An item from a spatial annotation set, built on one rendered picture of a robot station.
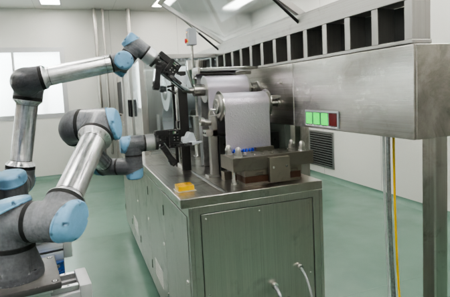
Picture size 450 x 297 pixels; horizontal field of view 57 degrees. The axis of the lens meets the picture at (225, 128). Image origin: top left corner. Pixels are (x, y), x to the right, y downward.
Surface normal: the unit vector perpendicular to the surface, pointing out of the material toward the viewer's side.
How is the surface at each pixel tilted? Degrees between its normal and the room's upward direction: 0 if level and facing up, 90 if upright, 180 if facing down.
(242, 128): 90
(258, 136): 90
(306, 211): 90
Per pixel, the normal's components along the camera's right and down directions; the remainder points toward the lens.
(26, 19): 0.34, 0.07
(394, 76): -0.94, 0.07
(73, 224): 0.97, 0.05
